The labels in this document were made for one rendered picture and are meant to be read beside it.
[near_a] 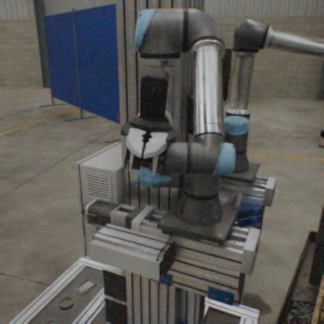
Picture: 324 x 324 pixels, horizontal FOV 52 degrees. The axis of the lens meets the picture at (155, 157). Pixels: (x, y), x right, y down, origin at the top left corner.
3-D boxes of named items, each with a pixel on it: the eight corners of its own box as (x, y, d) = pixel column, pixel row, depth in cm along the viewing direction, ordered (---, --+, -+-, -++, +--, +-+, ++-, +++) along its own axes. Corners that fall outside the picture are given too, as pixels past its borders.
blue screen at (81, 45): (38, 107, 902) (27, 14, 824) (66, 103, 945) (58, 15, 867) (106, 143, 583) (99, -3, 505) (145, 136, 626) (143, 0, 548)
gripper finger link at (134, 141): (138, 186, 47) (145, 163, 56) (143, 147, 45) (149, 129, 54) (116, 183, 47) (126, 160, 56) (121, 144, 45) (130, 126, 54)
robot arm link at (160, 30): (183, 194, 104) (189, 5, 85) (135, 194, 104) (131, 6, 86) (182, 179, 115) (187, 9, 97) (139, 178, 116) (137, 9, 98)
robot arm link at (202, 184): (221, 197, 103) (224, 156, 98) (178, 196, 104) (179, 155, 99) (217, 181, 114) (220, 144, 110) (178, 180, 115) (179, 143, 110)
